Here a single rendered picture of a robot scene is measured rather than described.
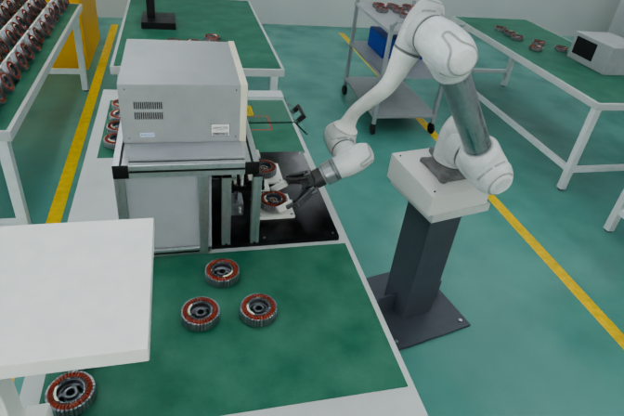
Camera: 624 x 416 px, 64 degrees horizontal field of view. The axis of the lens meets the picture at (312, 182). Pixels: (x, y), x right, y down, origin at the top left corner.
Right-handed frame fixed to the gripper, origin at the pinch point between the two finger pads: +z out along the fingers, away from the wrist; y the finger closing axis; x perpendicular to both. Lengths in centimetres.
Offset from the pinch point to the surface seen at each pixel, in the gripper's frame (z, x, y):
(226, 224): 16.5, 14.4, -19.5
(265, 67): -15, -16, 161
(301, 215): -5.5, -8.1, -6.3
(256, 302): 15, 3, -48
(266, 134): -2, -9, 66
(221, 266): 23.1, 7.9, -31.0
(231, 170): 3.9, 33.9, -21.8
